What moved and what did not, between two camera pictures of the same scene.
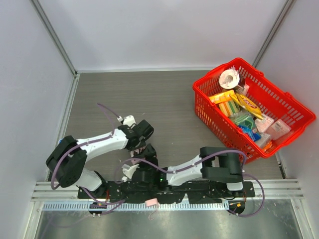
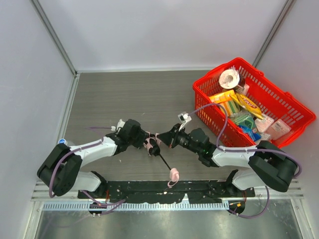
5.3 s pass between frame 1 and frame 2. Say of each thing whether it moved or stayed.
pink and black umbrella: moved
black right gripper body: moved
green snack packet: stayed
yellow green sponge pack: stayed
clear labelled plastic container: stayed
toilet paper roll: stayed
